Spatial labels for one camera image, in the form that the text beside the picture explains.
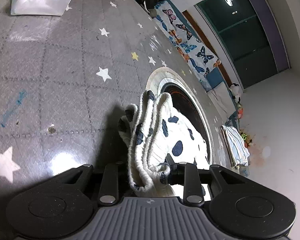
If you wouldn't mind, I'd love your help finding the round black table heater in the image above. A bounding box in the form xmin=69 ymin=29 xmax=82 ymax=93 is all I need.
xmin=158 ymin=81 xmax=214 ymax=164

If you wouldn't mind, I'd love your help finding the butterfly print pillow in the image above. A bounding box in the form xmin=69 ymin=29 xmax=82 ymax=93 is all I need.
xmin=154 ymin=1 xmax=198 ymax=53
xmin=176 ymin=39 xmax=222 ymax=78

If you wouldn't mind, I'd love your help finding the white black plush toy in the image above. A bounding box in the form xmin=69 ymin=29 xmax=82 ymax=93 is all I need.
xmin=229 ymin=84 xmax=242 ymax=98

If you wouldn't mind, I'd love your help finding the yellow black plush toy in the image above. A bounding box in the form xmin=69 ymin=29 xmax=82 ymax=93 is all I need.
xmin=240 ymin=130 xmax=254 ymax=148

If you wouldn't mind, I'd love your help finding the green framed window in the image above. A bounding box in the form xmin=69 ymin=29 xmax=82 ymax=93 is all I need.
xmin=194 ymin=0 xmax=290 ymax=89

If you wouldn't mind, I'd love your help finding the folded striped cloth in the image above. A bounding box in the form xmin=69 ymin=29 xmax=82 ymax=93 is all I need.
xmin=220 ymin=124 xmax=250 ymax=168

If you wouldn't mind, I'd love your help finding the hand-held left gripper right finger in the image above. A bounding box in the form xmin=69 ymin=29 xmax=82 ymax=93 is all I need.
xmin=166 ymin=153 xmax=250 ymax=205

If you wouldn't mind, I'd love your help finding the white dark-spotted garment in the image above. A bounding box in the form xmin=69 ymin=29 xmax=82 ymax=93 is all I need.
xmin=118 ymin=90 xmax=212 ymax=198

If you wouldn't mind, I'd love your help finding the orange plush toy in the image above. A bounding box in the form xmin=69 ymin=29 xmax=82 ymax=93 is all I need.
xmin=236 ymin=100 xmax=244 ymax=119

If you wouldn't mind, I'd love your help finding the blue sofa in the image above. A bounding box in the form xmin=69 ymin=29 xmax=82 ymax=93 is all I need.
xmin=116 ymin=0 xmax=240 ymax=130

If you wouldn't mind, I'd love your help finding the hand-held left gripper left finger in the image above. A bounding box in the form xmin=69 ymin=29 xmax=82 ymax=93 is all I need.
xmin=60 ymin=162 xmax=128 ymax=205

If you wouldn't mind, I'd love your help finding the grey pillow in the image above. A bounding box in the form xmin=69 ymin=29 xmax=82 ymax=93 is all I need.
xmin=207 ymin=82 xmax=237 ymax=117

